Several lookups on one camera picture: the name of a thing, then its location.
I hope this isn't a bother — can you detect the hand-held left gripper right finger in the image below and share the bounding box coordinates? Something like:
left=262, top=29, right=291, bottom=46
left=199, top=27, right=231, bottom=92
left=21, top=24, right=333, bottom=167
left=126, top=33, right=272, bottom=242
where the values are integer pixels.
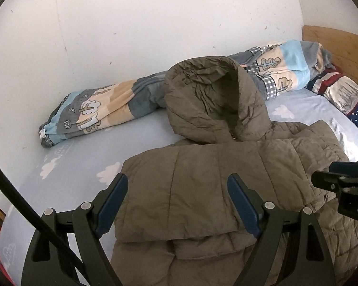
left=227, top=173, right=337, bottom=286

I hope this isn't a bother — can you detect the wooden headboard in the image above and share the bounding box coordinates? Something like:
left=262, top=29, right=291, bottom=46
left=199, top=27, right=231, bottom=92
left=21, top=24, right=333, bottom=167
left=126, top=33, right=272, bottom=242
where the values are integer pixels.
left=303, top=25, right=358, bottom=93

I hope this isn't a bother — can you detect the light blue cloud-print bed sheet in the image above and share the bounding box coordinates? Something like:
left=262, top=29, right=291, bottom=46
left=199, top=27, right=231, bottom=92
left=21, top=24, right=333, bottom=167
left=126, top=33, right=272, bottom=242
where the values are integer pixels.
left=0, top=89, right=358, bottom=286

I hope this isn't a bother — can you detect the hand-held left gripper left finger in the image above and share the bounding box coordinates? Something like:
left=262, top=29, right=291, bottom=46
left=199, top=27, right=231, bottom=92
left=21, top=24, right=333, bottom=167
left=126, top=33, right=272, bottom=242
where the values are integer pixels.
left=21, top=173, right=129, bottom=286

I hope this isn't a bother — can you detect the olive hooded puffer jacket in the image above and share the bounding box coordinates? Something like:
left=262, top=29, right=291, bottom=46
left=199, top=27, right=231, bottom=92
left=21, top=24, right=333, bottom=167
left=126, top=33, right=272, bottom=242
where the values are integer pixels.
left=110, top=55, right=358, bottom=286

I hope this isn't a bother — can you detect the stars and stripes pillow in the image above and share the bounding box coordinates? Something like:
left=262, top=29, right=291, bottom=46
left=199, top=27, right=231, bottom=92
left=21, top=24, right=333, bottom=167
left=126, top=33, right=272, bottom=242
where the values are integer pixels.
left=304, top=68, right=358, bottom=143

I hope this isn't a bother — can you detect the patterned rolled quilt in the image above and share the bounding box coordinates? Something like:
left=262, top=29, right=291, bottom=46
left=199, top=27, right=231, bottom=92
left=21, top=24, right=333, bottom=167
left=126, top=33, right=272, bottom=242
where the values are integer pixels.
left=39, top=40, right=336, bottom=149

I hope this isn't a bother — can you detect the black cable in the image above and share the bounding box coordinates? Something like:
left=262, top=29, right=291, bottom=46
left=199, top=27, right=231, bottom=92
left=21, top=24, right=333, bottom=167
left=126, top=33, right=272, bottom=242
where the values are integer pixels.
left=0, top=156, right=87, bottom=286

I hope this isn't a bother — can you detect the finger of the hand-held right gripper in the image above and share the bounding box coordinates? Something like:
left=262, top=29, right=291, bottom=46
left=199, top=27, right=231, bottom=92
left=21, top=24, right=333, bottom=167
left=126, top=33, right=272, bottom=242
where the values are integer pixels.
left=311, top=170, right=347, bottom=192
left=329, top=160, right=358, bottom=176

